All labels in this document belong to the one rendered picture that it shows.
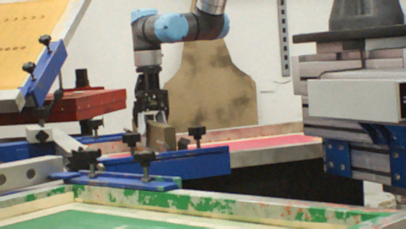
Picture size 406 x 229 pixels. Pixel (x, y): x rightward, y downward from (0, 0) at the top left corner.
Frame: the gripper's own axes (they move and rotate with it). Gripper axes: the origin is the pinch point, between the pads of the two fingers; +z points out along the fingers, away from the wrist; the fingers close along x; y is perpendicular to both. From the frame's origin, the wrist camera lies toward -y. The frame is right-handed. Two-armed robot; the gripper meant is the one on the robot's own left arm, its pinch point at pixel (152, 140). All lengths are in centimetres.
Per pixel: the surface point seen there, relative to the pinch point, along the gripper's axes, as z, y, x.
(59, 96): -14.2, -2.0, -23.7
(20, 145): -2.8, 3.3, -34.9
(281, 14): -38, -199, 121
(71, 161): -1.8, 38.7, -26.7
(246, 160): 3.8, 29.6, 16.3
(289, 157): 4.3, 29.6, 27.4
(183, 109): 8, -193, 60
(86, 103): -6, -94, -4
